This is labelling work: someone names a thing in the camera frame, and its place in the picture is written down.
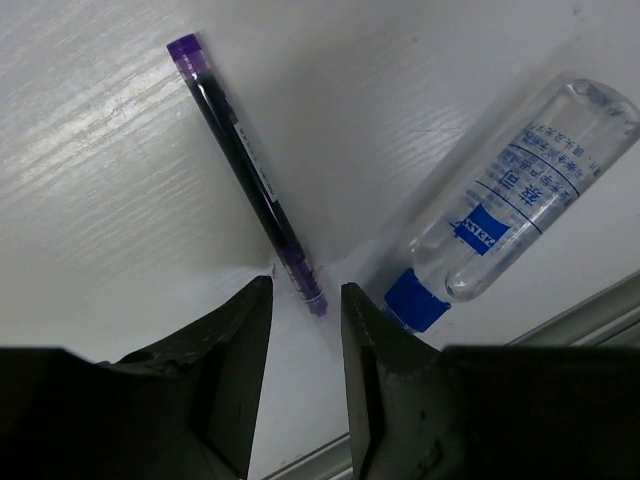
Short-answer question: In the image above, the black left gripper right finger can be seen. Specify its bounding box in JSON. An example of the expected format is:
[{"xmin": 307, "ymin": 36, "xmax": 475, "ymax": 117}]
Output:
[{"xmin": 340, "ymin": 282, "xmax": 640, "ymax": 480}]

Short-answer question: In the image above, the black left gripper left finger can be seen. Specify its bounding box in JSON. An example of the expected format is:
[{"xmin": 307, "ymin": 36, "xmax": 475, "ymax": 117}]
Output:
[{"xmin": 1, "ymin": 276, "xmax": 273, "ymax": 479}]

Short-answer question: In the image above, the purple ink pen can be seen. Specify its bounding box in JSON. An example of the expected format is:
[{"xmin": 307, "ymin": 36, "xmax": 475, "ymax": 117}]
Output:
[{"xmin": 167, "ymin": 34, "xmax": 328, "ymax": 317}]

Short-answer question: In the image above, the clear bottle blue cap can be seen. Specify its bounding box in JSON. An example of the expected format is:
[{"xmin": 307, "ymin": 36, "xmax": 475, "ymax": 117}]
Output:
[{"xmin": 382, "ymin": 79, "xmax": 639, "ymax": 333}]

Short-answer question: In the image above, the aluminium table frame rail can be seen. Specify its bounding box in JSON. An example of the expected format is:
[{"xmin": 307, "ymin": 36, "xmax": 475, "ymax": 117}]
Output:
[{"xmin": 259, "ymin": 272, "xmax": 640, "ymax": 480}]

